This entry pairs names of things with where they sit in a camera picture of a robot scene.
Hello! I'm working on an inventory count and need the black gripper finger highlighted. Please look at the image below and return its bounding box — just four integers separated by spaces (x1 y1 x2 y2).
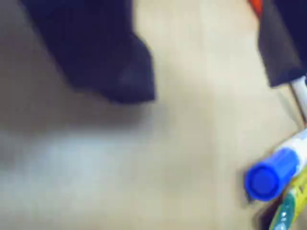
258 0 307 87
20 0 156 104

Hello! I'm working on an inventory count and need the yellow plastic packet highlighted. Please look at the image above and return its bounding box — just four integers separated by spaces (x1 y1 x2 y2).
268 167 307 230

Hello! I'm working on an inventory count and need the red capped white marker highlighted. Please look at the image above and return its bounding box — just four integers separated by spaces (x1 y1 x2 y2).
248 0 307 123

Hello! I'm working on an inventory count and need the blue capped white marker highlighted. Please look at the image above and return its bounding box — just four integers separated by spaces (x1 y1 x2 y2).
244 128 307 202

